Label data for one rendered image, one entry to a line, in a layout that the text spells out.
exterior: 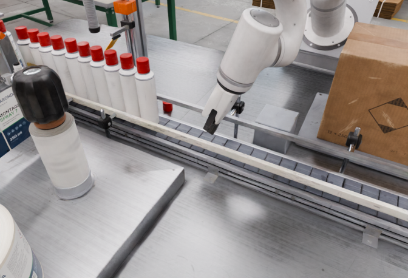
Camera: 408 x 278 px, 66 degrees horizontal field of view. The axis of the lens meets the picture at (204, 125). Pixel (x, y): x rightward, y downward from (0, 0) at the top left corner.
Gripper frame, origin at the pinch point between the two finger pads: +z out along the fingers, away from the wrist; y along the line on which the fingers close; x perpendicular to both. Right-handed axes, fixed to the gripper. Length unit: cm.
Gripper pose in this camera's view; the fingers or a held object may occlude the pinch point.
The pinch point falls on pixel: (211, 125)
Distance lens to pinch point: 81.3
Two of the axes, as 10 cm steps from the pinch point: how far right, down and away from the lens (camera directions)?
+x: 8.3, 5.4, -1.4
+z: -3.0, 6.5, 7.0
